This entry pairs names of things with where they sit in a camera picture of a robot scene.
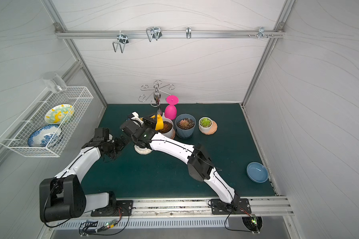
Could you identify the small white pot green succulent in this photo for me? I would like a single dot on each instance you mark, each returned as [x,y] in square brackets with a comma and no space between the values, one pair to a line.
[205,125]

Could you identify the metal hook clamp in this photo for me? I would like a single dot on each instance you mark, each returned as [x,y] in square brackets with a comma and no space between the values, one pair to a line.
[153,33]
[120,42]

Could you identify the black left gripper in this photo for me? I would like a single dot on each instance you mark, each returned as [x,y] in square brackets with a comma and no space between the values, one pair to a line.
[118,145]

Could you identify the small metal clip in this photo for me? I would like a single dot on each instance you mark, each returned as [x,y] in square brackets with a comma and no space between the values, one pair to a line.
[188,32]

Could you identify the yellow green patterned plate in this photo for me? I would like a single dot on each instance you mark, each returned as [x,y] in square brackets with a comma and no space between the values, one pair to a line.
[59,114]

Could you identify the chrome glass holder stand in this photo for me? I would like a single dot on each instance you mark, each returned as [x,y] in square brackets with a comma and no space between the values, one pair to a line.
[156,91]

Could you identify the white ribbed pot red succulent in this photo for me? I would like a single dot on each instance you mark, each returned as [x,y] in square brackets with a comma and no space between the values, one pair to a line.
[168,126]

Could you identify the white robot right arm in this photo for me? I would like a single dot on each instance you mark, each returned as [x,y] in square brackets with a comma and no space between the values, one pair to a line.
[200,167]

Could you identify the white wire basket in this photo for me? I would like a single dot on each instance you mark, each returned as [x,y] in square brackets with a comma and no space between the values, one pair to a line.
[15,138]

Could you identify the peach faceted saucer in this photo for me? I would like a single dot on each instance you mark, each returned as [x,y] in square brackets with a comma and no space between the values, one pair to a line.
[212,128]

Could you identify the clear drinking glass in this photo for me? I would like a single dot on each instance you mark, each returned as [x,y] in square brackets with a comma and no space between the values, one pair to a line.
[54,82]

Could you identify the green circuit board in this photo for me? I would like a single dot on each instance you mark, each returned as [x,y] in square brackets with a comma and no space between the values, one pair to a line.
[111,224]

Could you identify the white faceted saucer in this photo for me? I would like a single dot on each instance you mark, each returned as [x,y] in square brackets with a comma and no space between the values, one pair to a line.
[142,151]

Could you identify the aluminium top rail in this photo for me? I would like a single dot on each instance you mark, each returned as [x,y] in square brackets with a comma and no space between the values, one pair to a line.
[166,34]

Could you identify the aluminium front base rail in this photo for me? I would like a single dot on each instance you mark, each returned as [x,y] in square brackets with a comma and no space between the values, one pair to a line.
[160,213]

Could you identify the blue ceramic bowl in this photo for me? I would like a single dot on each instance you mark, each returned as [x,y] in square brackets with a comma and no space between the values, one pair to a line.
[257,172]

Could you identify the metal hook clamp middle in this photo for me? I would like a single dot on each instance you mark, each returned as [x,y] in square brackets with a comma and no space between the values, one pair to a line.
[153,33]

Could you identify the metal hook clamp left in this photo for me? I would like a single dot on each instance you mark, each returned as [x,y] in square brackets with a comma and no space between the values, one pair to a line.
[120,42]

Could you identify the blue white patterned plate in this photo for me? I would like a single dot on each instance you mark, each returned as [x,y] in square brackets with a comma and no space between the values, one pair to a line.
[48,135]

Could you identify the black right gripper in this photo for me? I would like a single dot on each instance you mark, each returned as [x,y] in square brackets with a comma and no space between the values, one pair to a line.
[149,121]

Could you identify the yellow watering can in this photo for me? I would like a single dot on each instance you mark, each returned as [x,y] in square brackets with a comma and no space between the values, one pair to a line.
[159,122]

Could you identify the grey-blue pot pink succulent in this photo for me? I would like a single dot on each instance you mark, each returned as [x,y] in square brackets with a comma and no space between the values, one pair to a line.
[185,125]

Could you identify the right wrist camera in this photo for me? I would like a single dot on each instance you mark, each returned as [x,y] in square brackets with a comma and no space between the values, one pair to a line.
[134,116]

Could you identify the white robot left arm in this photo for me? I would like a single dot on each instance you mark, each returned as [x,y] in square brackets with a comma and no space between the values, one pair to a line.
[62,197]

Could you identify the metal bracket right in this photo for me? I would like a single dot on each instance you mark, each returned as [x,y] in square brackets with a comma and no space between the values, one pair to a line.
[261,34]

